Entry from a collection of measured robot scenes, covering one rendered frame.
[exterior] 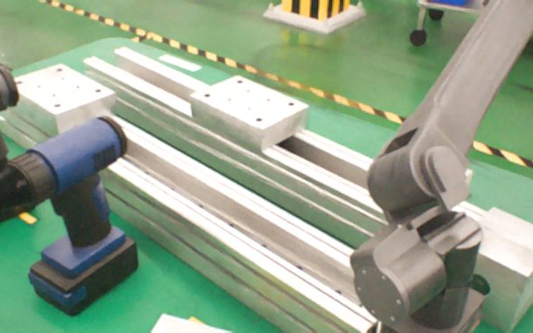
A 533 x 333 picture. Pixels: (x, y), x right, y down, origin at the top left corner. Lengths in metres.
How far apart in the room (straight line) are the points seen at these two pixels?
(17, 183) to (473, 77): 0.48
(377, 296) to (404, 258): 0.04
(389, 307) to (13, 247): 0.57
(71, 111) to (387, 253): 0.61
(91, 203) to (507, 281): 0.50
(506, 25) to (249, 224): 0.40
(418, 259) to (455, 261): 0.05
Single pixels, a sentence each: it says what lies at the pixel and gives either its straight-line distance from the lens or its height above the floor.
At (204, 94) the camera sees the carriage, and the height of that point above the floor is 0.91.
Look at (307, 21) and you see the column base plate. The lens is 3.97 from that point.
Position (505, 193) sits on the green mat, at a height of 0.78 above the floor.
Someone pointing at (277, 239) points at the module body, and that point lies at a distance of 0.81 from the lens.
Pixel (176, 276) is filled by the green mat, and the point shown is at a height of 0.78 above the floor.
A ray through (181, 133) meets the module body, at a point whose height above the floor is 0.81.
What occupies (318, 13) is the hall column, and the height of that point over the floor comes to 0.08.
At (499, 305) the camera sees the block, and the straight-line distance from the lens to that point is 0.82.
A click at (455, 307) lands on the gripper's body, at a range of 0.63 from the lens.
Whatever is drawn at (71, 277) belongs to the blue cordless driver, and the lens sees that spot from 0.79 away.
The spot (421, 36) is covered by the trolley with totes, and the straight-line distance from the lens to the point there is 3.82.
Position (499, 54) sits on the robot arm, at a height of 1.10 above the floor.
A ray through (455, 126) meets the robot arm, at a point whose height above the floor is 1.07.
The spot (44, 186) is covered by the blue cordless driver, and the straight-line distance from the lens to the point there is 0.70.
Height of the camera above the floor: 1.35
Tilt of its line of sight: 33 degrees down
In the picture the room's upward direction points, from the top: 2 degrees clockwise
